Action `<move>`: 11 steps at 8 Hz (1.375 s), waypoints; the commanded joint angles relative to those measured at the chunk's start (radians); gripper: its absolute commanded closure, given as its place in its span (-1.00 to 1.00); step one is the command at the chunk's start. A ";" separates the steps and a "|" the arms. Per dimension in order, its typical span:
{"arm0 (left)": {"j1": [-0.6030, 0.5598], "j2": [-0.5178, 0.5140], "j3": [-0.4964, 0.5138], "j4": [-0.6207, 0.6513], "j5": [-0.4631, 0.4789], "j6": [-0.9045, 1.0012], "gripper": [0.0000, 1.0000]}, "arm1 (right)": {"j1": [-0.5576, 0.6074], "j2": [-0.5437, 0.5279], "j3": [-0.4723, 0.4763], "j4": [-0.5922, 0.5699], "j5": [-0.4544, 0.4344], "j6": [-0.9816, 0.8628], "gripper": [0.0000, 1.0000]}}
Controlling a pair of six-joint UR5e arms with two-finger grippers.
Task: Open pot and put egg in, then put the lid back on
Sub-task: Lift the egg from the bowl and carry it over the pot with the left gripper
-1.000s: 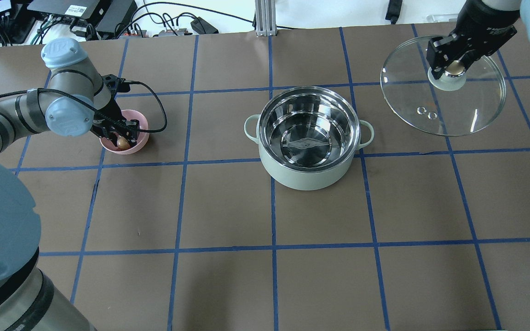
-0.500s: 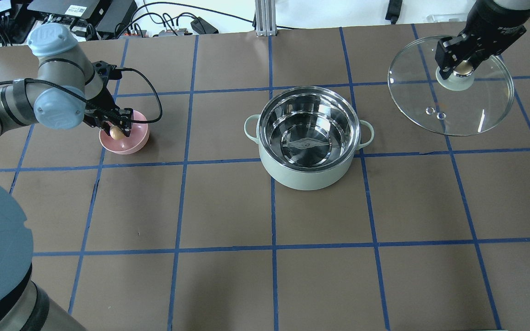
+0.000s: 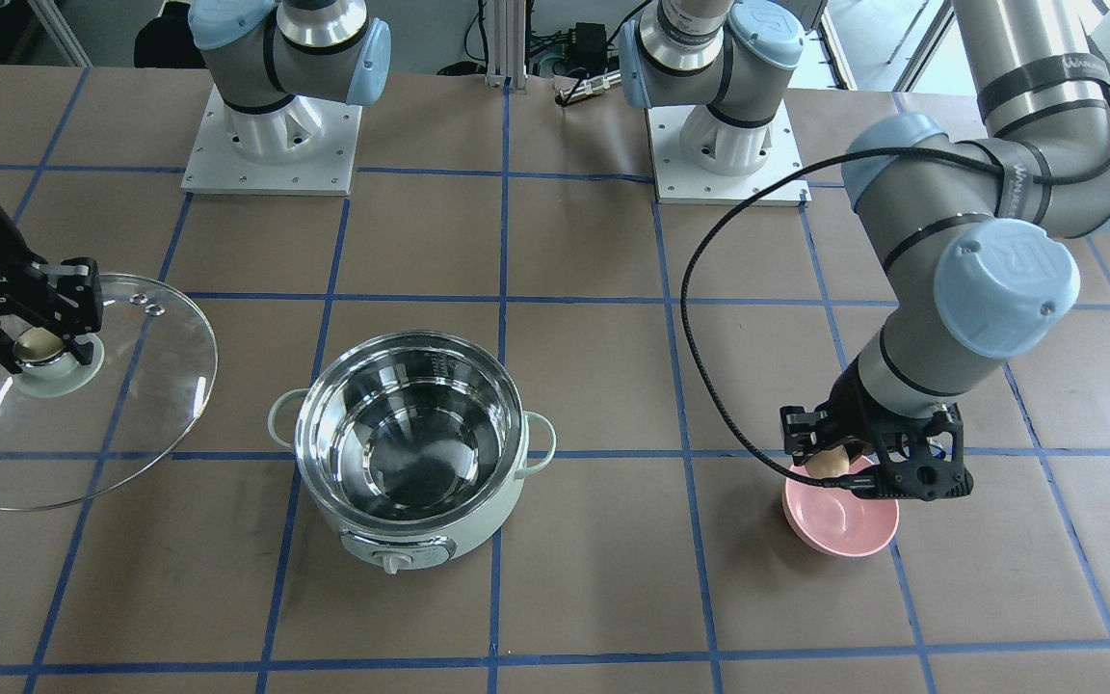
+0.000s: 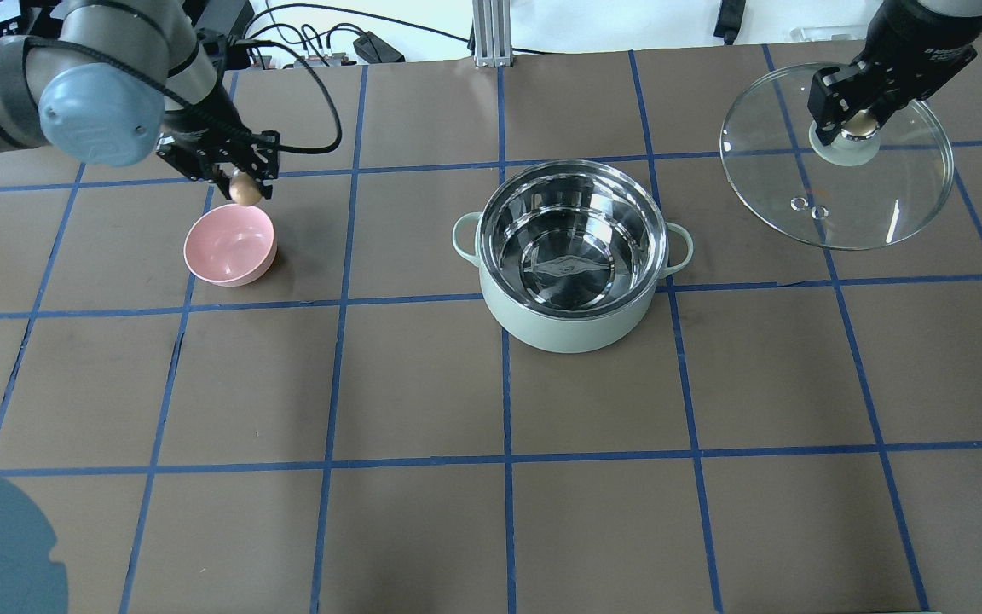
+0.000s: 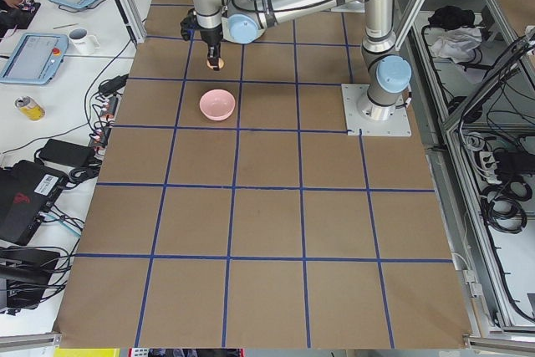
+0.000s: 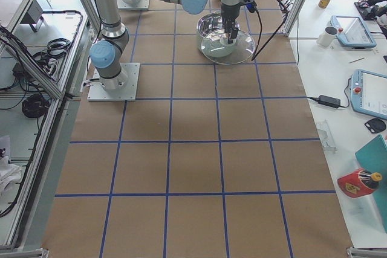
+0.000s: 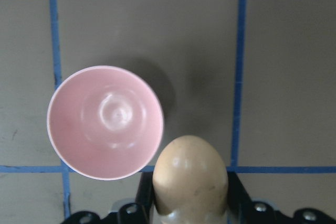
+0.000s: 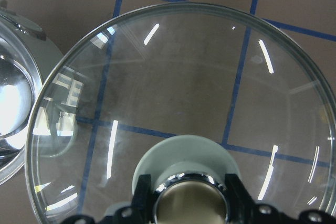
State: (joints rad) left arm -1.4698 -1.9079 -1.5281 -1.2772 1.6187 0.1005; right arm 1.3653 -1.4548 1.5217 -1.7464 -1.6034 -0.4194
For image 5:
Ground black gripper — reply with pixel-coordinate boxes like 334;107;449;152
180;8;223;70

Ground brown egg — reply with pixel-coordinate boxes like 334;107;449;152
206;58;225;70

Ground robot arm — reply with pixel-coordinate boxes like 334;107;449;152
181;0;411;121

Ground pink bowl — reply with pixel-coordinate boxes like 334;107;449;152
199;89;236;121

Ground power strip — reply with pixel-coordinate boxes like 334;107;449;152
89;94;120;151

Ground white mug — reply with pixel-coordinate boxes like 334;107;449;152
69;28;100;56

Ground black power adapter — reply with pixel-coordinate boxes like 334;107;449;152
34;139;95;168

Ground teach pendant near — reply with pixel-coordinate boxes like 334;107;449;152
1;33;69;85

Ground yellow drink can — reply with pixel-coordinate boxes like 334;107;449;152
14;96;45;121

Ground black cloth bundle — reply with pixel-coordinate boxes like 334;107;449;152
428;5;475;30

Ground white cloth bundle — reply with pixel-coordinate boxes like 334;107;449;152
430;28;482;64

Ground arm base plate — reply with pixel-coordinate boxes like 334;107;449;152
341;84;412;137

